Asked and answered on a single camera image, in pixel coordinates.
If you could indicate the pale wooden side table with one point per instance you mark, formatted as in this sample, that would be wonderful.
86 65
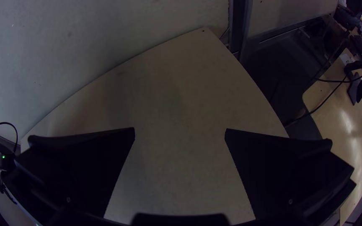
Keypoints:
344 132

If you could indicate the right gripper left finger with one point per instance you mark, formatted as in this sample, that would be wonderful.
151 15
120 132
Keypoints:
80 169

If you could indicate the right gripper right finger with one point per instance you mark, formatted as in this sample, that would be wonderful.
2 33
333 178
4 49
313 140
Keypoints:
278 175

